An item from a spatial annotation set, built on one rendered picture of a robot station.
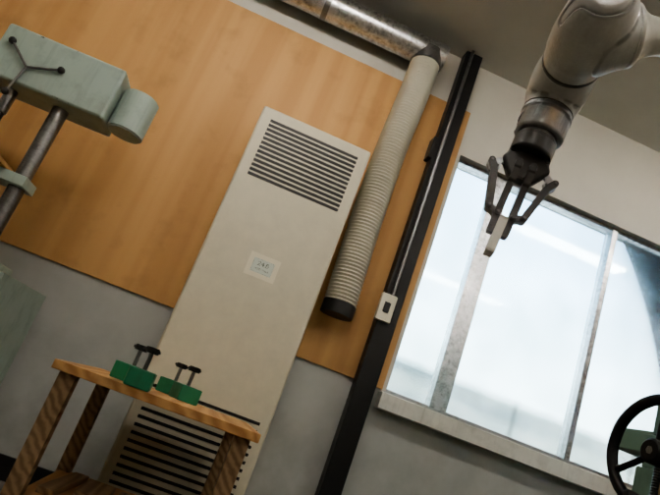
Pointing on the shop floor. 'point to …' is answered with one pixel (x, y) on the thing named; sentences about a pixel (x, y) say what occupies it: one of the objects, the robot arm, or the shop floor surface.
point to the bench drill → (31, 57)
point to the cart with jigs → (168, 390)
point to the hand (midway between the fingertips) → (495, 236)
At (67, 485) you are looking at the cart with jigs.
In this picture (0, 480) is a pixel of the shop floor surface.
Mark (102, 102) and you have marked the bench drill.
